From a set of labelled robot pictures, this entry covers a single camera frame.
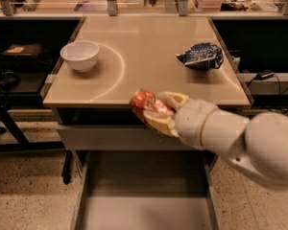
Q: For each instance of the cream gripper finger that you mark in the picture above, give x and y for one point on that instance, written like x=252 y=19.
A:
x=173 y=99
x=162 y=122

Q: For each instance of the black bag on shelf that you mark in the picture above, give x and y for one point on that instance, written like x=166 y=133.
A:
x=23 y=57

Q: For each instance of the red coke can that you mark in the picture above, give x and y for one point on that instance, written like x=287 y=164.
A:
x=144 y=100

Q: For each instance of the open middle drawer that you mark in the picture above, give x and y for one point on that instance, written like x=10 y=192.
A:
x=146 y=190

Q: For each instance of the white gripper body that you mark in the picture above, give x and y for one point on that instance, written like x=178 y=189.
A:
x=189 y=119

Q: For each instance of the white bowl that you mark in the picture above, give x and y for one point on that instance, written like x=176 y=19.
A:
x=81 y=56

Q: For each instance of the black power adapter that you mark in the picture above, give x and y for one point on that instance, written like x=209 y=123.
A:
x=264 y=75

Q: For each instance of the closed top drawer front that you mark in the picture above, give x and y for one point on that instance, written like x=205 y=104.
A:
x=108 y=137

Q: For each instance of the grey drawer cabinet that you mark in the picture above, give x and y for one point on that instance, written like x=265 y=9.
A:
x=138 y=52

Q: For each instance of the blue chip bag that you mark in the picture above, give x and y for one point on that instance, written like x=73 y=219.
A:
x=202 y=56

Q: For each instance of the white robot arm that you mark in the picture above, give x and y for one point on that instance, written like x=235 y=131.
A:
x=256 y=147

